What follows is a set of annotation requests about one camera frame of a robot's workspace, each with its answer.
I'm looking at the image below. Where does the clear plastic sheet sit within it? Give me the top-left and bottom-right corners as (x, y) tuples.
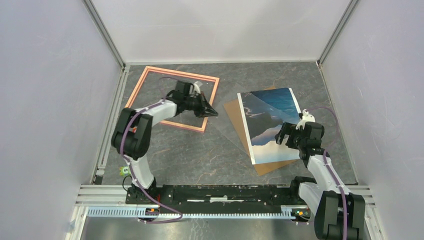
(206, 82), (301, 158)

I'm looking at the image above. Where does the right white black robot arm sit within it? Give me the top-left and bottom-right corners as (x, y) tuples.
(275, 121), (366, 240)

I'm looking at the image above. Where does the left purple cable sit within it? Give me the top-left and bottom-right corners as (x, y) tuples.
(119, 76), (184, 225)

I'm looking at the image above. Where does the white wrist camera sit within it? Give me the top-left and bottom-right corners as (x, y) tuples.
(295, 109), (316, 130)
(193, 81), (203, 95)

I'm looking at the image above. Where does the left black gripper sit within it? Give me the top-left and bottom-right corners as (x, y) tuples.
(183, 91), (218, 118)

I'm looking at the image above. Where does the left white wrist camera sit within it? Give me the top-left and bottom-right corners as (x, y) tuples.
(193, 81), (203, 95)

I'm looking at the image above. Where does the green owl sticker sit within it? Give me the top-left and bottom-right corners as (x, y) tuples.
(119, 166), (131, 177)

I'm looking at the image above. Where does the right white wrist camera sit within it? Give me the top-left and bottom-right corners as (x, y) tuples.
(295, 109), (316, 130)

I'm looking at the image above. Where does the orange picture frame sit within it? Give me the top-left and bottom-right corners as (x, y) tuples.
(125, 66), (220, 133)

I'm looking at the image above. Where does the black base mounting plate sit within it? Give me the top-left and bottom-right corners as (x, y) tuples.
(125, 184), (310, 215)

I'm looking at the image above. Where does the mountain landscape photo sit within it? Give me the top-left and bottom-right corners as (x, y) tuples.
(237, 87), (301, 165)

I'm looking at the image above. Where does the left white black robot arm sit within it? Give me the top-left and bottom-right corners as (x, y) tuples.
(111, 80), (219, 204)

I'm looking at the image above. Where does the brown cardboard backing board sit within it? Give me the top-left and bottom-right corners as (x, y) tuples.
(223, 88), (298, 176)

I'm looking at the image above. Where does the white slotted cable duct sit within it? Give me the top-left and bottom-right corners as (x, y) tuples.
(87, 206), (296, 220)

